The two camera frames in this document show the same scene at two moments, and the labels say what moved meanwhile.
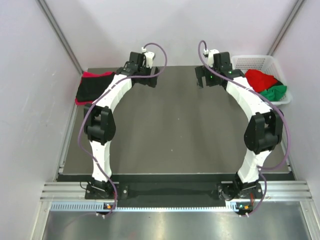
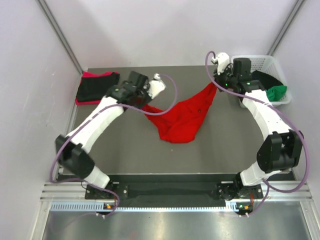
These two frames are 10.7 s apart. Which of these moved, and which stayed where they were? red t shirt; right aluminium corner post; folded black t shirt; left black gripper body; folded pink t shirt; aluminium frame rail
Moved: red t shirt; left black gripper body
Stayed: folded pink t shirt; aluminium frame rail; folded black t shirt; right aluminium corner post
